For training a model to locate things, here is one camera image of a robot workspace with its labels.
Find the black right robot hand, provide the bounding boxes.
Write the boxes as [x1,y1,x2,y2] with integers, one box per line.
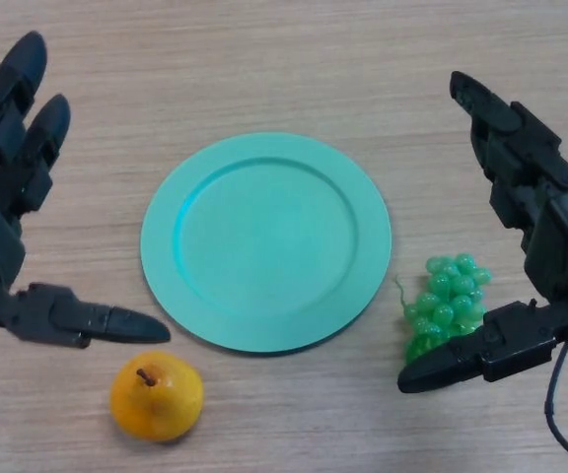
[396,71,568,394]

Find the yellow pear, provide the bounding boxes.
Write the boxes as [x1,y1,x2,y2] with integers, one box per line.
[109,350,204,442]

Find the green round plate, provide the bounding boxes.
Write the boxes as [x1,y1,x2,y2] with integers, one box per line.
[139,131,392,355]

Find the green grape bunch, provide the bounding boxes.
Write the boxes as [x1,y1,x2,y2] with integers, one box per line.
[393,252,491,367]

